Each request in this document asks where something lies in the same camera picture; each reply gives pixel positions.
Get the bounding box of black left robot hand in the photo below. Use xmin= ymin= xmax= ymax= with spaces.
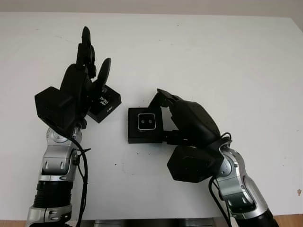
xmin=58 ymin=26 xmax=112 ymax=130

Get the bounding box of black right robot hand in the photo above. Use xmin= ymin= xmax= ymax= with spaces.
xmin=148 ymin=88 xmax=224 ymax=148

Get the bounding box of black RealSense box lid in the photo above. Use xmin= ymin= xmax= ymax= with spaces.
xmin=87 ymin=85 xmax=122 ymax=123

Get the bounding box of small silver depth camera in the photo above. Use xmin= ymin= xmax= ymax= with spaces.
xmin=136 ymin=113 xmax=156 ymax=131

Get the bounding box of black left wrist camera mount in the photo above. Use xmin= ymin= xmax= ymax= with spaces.
xmin=34 ymin=87 xmax=77 ymax=132

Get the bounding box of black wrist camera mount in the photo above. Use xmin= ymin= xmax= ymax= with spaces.
xmin=34 ymin=87 xmax=77 ymax=132
xmin=167 ymin=146 xmax=224 ymax=184

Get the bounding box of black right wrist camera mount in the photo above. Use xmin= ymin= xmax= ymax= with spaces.
xmin=167 ymin=146 xmax=224 ymax=184

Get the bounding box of black camera box base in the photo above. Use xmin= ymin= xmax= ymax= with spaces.
xmin=127 ymin=107 xmax=164 ymax=144

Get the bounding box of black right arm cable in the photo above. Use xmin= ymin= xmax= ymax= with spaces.
xmin=207 ymin=132 xmax=236 ymax=227

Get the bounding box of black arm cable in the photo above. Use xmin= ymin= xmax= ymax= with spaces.
xmin=207 ymin=132 xmax=236 ymax=227
xmin=70 ymin=137 xmax=92 ymax=227

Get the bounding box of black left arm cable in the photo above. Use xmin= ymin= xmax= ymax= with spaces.
xmin=70 ymin=137 xmax=92 ymax=227

